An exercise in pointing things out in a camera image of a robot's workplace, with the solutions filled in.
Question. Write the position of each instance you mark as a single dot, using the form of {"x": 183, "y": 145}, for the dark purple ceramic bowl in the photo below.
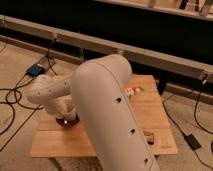
{"x": 67, "y": 123}

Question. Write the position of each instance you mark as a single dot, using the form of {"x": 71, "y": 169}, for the wooden table board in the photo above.
{"x": 51, "y": 140}

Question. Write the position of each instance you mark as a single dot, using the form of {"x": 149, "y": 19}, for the black power brick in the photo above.
{"x": 192, "y": 142}

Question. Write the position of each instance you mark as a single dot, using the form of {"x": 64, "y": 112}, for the black power adapter box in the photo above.
{"x": 35, "y": 70}

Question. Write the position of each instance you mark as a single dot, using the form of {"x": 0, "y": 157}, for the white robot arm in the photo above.
{"x": 97, "y": 88}

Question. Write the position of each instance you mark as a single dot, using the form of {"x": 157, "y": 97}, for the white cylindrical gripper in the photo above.
{"x": 66, "y": 110}

